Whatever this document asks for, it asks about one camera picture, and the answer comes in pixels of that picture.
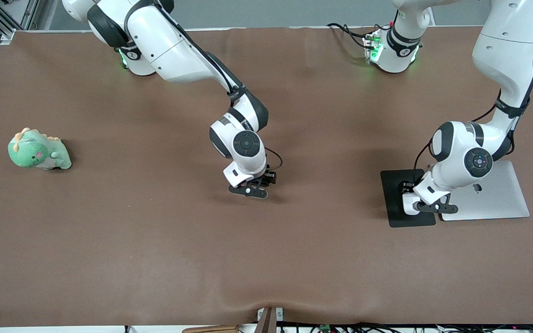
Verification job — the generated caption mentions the black mouse pad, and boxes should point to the black mouse pad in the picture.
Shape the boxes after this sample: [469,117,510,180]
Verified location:
[380,169,436,228]

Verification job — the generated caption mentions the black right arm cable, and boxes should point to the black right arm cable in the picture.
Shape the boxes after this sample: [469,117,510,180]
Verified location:
[153,2,284,176]

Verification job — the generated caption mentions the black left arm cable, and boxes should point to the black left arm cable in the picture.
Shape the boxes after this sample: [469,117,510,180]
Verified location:
[414,65,533,185]

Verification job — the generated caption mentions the silver laptop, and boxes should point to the silver laptop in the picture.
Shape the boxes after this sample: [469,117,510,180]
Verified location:
[441,160,530,222]

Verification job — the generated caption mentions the wooden board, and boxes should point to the wooden board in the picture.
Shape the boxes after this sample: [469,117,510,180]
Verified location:
[182,325,240,333]

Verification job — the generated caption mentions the silver metal clamp bracket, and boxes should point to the silver metal clamp bracket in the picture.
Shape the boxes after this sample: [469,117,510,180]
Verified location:
[257,307,284,322]

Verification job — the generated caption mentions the black base cable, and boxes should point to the black base cable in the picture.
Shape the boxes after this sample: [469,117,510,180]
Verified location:
[327,22,376,50]

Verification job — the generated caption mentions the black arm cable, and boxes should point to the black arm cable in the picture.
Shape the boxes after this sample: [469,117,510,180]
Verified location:
[414,65,533,185]
[153,2,284,176]

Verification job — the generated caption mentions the brown table cover sheet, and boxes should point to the brown table cover sheet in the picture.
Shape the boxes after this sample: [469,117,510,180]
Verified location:
[0,25,533,327]

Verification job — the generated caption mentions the dark camera stand pole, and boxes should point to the dark camera stand pole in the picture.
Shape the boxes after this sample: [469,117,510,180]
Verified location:
[254,307,277,333]

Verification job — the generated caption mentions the green dinosaur plush toy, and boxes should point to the green dinosaur plush toy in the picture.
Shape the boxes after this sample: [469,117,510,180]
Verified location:
[7,128,72,171]

